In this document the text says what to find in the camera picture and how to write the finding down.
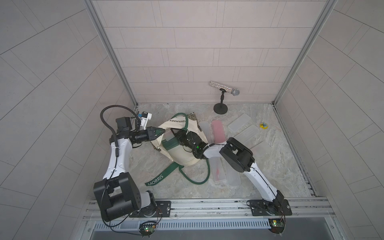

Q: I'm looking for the cream canvas tote bag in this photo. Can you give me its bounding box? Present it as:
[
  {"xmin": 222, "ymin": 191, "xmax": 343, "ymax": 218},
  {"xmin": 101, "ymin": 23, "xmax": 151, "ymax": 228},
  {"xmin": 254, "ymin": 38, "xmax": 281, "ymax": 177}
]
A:
[{"xmin": 144, "ymin": 112, "xmax": 211, "ymax": 187}]

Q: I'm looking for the pink translucent pencil case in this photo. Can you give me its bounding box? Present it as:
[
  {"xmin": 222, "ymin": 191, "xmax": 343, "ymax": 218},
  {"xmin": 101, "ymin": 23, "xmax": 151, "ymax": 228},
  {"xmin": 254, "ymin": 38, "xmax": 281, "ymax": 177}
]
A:
[{"xmin": 212, "ymin": 120, "xmax": 227, "ymax": 144}]

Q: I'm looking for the clear case with pink item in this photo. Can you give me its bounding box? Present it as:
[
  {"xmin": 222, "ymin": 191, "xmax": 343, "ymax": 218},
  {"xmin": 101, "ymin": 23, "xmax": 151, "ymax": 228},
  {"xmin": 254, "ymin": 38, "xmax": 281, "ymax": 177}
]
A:
[{"xmin": 209, "ymin": 157, "xmax": 227, "ymax": 183}]

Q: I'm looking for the clear translucent pencil case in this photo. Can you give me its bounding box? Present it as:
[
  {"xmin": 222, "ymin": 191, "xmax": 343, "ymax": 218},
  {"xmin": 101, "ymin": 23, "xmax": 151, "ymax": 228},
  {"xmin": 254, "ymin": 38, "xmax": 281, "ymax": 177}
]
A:
[{"xmin": 228, "ymin": 114, "xmax": 251, "ymax": 133}]

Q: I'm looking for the ribbed clear pencil case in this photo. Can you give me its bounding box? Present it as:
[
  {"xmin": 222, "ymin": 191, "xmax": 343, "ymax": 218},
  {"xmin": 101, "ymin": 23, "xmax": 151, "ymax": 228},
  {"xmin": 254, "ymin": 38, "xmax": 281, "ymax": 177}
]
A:
[
  {"xmin": 224, "ymin": 162, "xmax": 241, "ymax": 187},
  {"xmin": 234, "ymin": 125, "xmax": 260, "ymax": 149}
]

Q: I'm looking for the clear rounded pencil case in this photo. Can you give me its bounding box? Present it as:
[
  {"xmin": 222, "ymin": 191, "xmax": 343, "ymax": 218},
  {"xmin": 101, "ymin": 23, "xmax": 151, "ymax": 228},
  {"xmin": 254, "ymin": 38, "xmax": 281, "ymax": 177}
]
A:
[{"xmin": 199, "ymin": 121, "xmax": 213, "ymax": 144}]

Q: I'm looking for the green pencil case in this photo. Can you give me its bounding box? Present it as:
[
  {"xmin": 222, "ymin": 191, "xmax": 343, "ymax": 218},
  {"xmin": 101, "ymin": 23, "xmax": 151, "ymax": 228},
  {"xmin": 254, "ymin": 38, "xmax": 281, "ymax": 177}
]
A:
[{"xmin": 162, "ymin": 138, "xmax": 180, "ymax": 151}]

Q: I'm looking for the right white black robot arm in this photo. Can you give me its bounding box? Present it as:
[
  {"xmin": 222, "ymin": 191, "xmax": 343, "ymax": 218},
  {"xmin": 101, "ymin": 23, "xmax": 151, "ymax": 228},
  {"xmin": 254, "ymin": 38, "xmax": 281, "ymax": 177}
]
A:
[{"xmin": 171, "ymin": 129, "xmax": 285, "ymax": 216}]

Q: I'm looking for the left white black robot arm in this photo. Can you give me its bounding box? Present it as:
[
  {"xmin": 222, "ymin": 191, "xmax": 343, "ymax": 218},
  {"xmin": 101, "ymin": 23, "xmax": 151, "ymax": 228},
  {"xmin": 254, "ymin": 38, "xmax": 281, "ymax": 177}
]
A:
[{"xmin": 93, "ymin": 112, "xmax": 165, "ymax": 222}]

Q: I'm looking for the black microphone stand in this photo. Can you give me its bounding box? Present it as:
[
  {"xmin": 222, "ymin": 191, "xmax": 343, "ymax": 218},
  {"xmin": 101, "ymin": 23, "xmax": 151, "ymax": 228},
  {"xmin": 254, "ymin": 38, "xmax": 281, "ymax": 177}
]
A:
[{"xmin": 214, "ymin": 89, "xmax": 228, "ymax": 115}]

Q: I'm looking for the silver glitter microphone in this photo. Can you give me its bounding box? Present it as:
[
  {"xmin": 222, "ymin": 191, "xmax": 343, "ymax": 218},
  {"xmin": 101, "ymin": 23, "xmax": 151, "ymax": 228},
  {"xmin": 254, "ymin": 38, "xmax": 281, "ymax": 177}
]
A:
[{"xmin": 209, "ymin": 81, "xmax": 240, "ymax": 96}]

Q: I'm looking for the small yellow toy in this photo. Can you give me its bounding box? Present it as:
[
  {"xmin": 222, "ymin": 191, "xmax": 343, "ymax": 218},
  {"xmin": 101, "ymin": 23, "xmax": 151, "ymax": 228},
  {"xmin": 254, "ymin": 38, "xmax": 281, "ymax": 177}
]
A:
[{"xmin": 260, "ymin": 123, "xmax": 268, "ymax": 130}]

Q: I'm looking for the left green circuit board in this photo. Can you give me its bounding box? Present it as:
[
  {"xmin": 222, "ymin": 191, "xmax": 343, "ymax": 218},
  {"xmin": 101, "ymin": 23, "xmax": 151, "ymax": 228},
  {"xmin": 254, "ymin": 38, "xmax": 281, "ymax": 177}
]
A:
[{"xmin": 139, "ymin": 221, "xmax": 157, "ymax": 237}]

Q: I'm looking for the green circuit board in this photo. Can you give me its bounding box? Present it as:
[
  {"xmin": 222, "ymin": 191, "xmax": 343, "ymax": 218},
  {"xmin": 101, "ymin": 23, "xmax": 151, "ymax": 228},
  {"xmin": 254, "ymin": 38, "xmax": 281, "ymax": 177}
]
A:
[
  {"xmin": 139, "ymin": 221, "xmax": 157, "ymax": 237},
  {"xmin": 269, "ymin": 219, "xmax": 286, "ymax": 234}
]

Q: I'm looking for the right green circuit board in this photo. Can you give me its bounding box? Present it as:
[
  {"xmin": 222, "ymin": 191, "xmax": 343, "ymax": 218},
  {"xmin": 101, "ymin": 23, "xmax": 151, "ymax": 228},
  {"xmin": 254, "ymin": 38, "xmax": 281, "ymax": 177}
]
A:
[{"xmin": 269, "ymin": 219, "xmax": 286, "ymax": 234}]

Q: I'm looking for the black cable hose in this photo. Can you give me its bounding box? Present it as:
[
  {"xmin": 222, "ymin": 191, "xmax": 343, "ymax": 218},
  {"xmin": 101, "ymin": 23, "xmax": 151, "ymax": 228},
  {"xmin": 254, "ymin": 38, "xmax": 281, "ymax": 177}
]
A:
[{"xmin": 99, "ymin": 104, "xmax": 142, "ymax": 148}]

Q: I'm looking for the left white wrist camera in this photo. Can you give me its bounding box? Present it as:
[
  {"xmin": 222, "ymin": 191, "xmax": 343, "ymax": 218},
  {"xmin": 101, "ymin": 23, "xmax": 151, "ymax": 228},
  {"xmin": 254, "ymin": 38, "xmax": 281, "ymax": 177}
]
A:
[{"xmin": 138, "ymin": 112, "xmax": 152, "ymax": 130}]

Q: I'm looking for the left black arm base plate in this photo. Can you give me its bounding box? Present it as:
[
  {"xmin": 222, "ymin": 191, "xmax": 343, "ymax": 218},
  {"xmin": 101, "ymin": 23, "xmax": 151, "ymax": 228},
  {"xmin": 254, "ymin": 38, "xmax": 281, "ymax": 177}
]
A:
[{"xmin": 129, "ymin": 201, "xmax": 171, "ymax": 218}]

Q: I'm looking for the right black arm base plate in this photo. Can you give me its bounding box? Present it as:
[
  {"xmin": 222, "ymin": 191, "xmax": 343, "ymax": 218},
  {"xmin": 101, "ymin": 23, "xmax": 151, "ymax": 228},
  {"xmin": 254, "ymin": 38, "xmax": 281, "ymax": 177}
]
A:
[{"xmin": 247, "ymin": 199, "xmax": 293, "ymax": 217}]

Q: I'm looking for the aluminium mounting rail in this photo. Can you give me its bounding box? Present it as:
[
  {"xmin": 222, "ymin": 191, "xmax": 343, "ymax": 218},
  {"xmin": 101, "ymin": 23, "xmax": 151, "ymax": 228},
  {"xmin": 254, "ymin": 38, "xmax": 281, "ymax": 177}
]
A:
[{"xmin": 82, "ymin": 196, "xmax": 335, "ymax": 222}]

